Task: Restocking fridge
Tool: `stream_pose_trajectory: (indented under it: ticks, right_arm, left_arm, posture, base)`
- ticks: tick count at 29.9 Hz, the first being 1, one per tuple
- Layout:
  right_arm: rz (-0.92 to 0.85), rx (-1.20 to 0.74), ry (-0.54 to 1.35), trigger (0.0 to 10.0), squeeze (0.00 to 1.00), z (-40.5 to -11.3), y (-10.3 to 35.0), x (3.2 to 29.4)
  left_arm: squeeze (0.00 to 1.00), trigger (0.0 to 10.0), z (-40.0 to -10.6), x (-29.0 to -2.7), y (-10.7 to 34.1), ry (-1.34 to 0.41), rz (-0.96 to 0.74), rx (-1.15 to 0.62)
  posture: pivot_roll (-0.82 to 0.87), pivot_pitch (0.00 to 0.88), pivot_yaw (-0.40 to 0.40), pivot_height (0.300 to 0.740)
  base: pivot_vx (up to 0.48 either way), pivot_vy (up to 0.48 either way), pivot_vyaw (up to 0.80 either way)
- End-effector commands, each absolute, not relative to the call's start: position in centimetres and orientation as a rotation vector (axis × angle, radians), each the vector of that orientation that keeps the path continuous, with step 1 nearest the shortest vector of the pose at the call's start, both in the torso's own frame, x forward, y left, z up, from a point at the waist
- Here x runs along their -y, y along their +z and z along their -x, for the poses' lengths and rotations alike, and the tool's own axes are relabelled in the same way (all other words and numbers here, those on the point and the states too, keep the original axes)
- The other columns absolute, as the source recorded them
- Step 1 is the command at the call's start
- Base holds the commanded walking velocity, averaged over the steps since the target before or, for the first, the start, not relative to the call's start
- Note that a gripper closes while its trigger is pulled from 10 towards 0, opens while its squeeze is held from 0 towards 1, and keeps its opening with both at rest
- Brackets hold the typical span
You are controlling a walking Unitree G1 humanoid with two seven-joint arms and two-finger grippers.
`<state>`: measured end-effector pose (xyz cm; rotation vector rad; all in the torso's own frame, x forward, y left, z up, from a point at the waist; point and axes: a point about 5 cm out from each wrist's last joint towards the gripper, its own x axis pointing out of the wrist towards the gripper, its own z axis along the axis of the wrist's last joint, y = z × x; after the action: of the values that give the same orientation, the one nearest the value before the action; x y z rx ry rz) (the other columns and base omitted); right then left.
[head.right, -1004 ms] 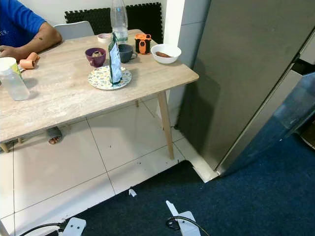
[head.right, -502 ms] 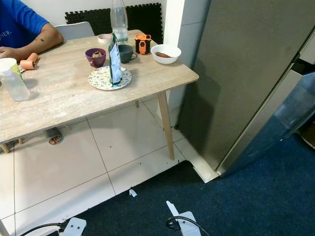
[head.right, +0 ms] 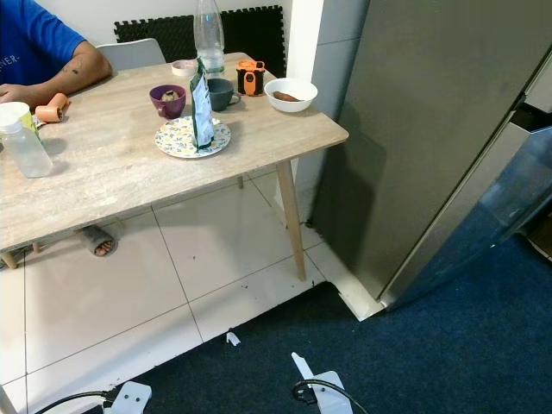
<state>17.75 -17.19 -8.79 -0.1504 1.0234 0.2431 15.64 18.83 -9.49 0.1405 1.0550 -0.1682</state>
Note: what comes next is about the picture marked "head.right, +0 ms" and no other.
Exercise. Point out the small white tape piece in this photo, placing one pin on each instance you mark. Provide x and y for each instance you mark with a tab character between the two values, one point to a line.
233	339

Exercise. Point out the grey fridge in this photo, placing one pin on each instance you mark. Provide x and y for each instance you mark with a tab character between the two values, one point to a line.
414	121

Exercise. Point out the tall bottle with teal cap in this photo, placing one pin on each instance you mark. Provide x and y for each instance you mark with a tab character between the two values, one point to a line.
209	34

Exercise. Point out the orange plastic object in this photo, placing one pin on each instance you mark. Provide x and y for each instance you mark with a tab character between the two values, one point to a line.
53	108

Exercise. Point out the person's left slide sandal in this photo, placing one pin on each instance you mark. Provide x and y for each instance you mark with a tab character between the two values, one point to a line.
97	235

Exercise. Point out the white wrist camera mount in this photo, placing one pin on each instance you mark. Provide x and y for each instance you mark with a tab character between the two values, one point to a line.
134	398
328	392

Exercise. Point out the beige food lump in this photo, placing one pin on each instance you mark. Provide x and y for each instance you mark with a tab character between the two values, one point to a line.
169	95

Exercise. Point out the person's left forearm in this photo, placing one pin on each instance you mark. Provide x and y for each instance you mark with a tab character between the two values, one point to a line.
73	69

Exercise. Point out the person's left hand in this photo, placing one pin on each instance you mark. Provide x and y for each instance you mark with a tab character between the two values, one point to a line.
21	95

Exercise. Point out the person's torso in blue shirt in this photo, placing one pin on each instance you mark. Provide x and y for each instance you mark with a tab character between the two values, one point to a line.
26	34

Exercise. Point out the yellow instant noodle cup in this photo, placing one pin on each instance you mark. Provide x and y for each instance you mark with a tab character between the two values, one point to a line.
10	110

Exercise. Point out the long white tape strip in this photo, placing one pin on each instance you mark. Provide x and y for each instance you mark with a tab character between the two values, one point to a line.
302	366

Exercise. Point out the small pink tape roll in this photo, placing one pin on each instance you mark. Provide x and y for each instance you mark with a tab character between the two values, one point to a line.
184	67

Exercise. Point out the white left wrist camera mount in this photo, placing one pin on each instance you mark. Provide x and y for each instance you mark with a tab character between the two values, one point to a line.
134	398

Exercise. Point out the brown food piece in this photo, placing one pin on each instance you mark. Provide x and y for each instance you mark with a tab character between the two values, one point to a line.
286	96

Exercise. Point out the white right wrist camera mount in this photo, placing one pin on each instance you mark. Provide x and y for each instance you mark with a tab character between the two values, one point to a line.
328	392

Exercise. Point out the orange and black device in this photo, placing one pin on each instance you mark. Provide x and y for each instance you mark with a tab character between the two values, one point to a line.
250	78

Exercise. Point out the grey plastic chair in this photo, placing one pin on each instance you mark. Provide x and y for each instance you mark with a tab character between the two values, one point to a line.
134	53

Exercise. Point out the black foam puzzle mat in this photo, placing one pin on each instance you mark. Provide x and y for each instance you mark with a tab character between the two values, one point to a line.
155	30

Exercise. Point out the dark teal mug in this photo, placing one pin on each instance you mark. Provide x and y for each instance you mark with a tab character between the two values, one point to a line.
222	92

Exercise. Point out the white bowl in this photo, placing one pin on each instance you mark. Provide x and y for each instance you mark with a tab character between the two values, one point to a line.
293	104

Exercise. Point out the clear bottle with white cap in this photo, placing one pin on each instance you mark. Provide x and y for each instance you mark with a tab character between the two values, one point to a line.
24	151

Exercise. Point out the grey fridge lower door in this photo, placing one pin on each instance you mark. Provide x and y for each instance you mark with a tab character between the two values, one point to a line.
474	224

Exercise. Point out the large dark floor mat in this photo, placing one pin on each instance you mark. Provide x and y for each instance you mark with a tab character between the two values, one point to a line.
440	354

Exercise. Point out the floral patterned plate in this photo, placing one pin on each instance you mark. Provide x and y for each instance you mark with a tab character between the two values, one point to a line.
181	142

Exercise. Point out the green and white pouch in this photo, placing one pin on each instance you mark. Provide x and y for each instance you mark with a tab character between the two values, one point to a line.
203	108

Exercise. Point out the purple bowl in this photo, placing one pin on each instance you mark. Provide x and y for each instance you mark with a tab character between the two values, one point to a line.
167	109

